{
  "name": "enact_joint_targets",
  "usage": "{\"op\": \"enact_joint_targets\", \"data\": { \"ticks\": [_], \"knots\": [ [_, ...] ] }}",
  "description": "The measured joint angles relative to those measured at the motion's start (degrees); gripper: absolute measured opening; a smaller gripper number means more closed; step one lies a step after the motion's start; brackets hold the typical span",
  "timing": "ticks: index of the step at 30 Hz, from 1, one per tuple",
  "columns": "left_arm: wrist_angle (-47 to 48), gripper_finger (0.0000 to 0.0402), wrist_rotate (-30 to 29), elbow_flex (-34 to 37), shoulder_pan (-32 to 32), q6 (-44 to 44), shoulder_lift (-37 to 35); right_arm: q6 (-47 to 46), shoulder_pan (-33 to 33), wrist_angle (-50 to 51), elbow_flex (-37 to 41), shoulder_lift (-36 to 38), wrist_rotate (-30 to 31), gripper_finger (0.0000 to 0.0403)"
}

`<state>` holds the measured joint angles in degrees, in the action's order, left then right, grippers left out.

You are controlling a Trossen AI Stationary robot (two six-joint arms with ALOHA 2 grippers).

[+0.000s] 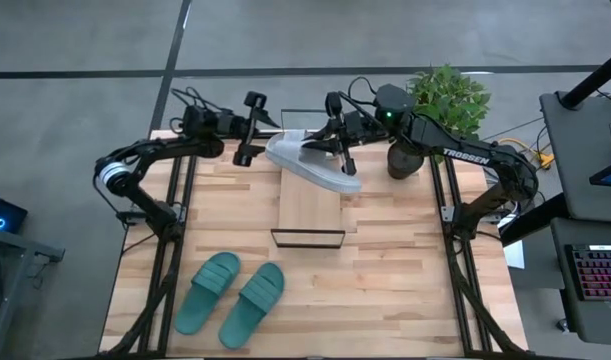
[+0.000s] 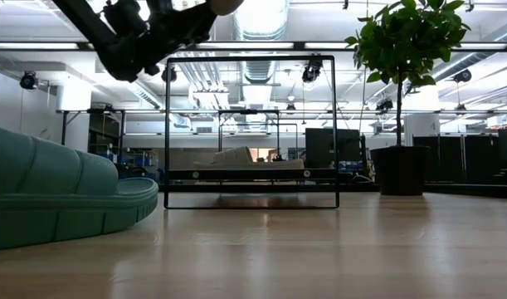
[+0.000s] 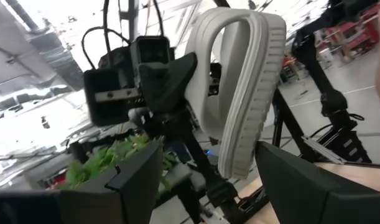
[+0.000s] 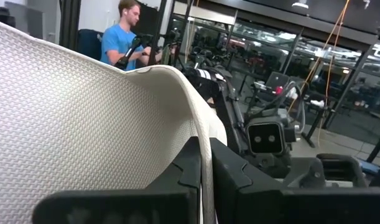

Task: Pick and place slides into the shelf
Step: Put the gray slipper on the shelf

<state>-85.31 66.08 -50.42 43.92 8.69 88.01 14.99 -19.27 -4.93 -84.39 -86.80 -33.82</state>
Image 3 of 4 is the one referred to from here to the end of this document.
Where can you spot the grey rubber slide sandal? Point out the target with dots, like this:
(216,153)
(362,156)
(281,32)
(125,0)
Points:
(258,93)

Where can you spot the green leafy plant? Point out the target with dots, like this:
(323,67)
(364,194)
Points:
(105,158)

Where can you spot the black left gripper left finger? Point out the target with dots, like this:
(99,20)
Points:
(130,186)

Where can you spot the red shelving rack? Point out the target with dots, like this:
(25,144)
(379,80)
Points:
(357,37)

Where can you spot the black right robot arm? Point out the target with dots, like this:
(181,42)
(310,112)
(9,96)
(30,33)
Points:
(174,124)

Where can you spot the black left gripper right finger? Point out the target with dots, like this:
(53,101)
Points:
(301,199)

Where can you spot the black aluminium table frame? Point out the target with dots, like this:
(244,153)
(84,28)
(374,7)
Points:
(286,118)

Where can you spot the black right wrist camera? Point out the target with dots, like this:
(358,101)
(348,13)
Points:
(152,49)

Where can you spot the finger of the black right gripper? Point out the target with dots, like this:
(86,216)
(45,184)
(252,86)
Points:
(215,79)
(168,84)

